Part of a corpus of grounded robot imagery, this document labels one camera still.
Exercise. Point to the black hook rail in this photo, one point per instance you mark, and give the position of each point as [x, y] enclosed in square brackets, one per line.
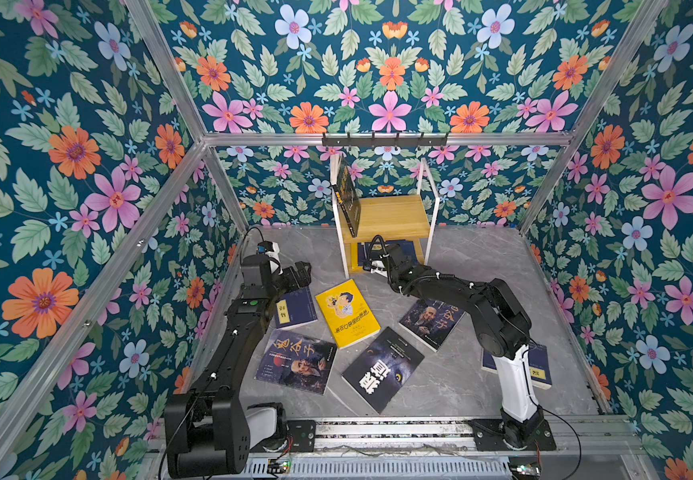
[372, 140]

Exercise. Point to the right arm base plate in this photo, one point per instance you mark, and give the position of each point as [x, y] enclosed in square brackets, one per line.
[490, 435]

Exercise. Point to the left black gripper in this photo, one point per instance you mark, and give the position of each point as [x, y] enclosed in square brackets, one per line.
[302, 276]

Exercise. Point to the yellow cartoon cover book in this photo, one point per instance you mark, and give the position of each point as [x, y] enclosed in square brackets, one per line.
[347, 314]

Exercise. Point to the dark portrait book front left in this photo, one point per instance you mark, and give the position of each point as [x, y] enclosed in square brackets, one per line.
[297, 361]

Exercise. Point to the navy book far left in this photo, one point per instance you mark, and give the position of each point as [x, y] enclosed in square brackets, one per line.
[295, 309]

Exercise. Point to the white wooden two-tier shelf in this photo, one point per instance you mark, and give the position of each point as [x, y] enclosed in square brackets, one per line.
[406, 217]

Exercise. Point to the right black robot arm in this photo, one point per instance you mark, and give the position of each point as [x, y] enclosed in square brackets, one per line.
[501, 324]

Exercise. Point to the navy book far right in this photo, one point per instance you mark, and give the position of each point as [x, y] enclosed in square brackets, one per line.
[539, 363]

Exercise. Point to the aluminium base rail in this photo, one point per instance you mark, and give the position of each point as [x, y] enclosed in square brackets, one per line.
[588, 435]

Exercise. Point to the black book white characters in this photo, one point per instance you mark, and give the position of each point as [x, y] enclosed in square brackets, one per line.
[383, 368]

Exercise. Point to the dark portrait book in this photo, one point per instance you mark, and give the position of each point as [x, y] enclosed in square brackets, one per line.
[432, 321]
[297, 361]

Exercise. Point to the navy book yellow label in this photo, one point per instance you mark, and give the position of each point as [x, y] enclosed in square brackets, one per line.
[361, 251]

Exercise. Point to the dark portrait book right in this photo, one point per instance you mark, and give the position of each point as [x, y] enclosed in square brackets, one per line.
[432, 321]

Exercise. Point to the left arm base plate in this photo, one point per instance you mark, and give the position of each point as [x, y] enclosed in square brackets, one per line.
[289, 436]

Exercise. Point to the black book leaning on shelf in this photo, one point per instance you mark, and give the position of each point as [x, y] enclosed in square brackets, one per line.
[347, 197]

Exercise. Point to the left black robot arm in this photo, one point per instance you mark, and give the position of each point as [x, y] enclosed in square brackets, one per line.
[208, 432]

